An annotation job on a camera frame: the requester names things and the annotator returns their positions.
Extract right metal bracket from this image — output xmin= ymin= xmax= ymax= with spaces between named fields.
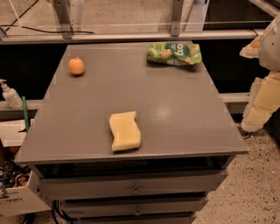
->
xmin=170 ymin=0 xmax=184 ymax=37

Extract left metal bracket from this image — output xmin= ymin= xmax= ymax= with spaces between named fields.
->
xmin=52 ymin=0 xmax=74 ymax=39

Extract white pump bottle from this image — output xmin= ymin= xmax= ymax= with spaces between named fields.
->
xmin=0 ymin=79 xmax=23 ymax=109

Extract metal bracket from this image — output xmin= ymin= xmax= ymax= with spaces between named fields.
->
xmin=52 ymin=0 xmax=74 ymax=39
xmin=170 ymin=0 xmax=184 ymax=37

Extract black cables under cabinet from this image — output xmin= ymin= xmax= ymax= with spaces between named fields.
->
xmin=51 ymin=200 xmax=77 ymax=224

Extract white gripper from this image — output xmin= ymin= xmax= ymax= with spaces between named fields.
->
xmin=240 ymin=14 xmax=280 ymax=132

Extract green stick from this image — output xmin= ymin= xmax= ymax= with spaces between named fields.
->
xmin=22 ymin=96 xmax=30 ymax=133

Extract white cardboard box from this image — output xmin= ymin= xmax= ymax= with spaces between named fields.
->
xmin=0 ymin=171 xmax=51 ymax=217

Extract drawer handle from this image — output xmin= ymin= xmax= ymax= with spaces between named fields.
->
xmin=131 ymin=185 xmax=140 ymax=195
xmin=135 ymin=208 xmax=142 ymax=216

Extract top drawer handle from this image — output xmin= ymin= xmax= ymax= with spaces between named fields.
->
xmin=131 ymin=185 xmax=140 ymax=195

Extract yellow wavy sponge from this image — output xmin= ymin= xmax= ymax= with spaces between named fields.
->
xmin=109 ymin=111 xmax=141 ymax=152

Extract grey drawer cabinet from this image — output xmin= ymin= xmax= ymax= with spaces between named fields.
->
xmin=16 ymin=43 xmax=247 ymax=224

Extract green snack bag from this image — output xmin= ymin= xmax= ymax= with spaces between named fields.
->
xmin=147 ymin=43 xmax=202 ymax=66

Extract black cable on ledge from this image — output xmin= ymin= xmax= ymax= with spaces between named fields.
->
xmin=0 ymin=24 xmax=95 ymax=35

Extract orange fruit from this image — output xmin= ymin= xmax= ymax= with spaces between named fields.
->
xmin=68 ymin=57 xmax=85 ymax=75

